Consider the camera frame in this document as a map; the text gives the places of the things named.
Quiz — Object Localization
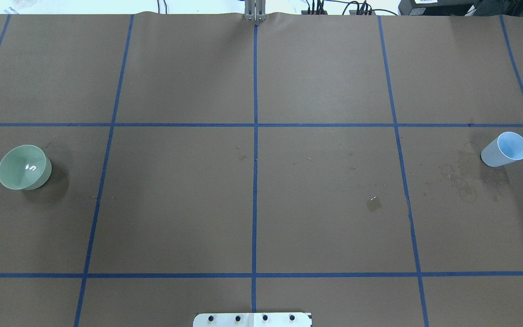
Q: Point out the mint green bowl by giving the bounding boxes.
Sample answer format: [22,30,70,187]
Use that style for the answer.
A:
[0,144,52,191]

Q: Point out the light blue cup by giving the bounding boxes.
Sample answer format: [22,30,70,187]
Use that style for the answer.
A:
[481,132,523,168]

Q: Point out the black box with label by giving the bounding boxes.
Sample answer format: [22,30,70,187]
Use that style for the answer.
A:
[398,0,477,16]

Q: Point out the aluminium frame post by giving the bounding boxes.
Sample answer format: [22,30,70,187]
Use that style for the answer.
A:
[243,0,267,22]

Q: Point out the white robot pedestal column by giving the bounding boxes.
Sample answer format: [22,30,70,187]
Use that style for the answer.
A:
[192,312,313,327]

